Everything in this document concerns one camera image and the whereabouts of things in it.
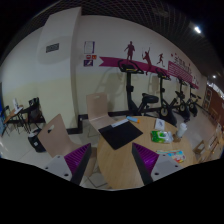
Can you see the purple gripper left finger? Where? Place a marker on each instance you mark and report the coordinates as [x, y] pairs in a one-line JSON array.
[[72, 166]]

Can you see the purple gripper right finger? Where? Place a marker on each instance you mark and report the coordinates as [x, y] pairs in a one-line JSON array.
[[153, 166]]

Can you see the colourful printed packet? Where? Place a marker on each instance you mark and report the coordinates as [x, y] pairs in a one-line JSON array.
[[176, 155]]

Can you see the green wet wipes pack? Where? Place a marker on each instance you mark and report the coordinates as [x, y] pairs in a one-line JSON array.
[[161, 137]]

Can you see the round wooden table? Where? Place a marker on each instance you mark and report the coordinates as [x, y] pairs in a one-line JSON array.
[[128, 157]]

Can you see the near beige plywood chair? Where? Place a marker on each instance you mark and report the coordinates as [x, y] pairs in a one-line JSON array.
[[56, 141]]

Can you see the beige plywood chair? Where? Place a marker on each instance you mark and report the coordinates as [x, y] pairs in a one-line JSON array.
[[97, 110], [56, 141]]

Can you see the black waste bin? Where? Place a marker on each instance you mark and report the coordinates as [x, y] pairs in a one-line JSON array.
[[35, 142]]

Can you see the white plastic bottle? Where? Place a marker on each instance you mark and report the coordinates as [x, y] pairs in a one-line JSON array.
[[182, 129]]

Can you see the blue and orange tube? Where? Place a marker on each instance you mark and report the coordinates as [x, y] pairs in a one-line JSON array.
[[133, 119]]

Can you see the black exercise bike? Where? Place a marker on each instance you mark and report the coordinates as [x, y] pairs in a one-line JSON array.
[[183, 107], [138, 101], [192, 104], [165, 111]]

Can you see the nearest black exercise bike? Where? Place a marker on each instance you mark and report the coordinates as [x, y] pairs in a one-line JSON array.
[[138, 101]]

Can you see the far beige plywood chair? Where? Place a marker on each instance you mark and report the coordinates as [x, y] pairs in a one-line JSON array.
[[97, 110]]

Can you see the small wooden side table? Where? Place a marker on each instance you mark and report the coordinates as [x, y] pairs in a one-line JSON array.
[[15, 118]]

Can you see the farthest black exercise bike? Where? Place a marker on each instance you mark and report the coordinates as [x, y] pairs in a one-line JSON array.
[[192, 104]]

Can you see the black chair by wall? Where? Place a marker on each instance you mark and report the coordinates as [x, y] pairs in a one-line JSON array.
[[33, 112]]

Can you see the purple wall sign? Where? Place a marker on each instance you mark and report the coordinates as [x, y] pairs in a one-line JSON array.
[[88, 63]]

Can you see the grey wall vent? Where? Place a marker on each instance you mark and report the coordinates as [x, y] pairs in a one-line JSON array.
[[52, 47]]

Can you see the white framed wall notice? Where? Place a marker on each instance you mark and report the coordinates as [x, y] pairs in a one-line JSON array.
[[89, 47]]

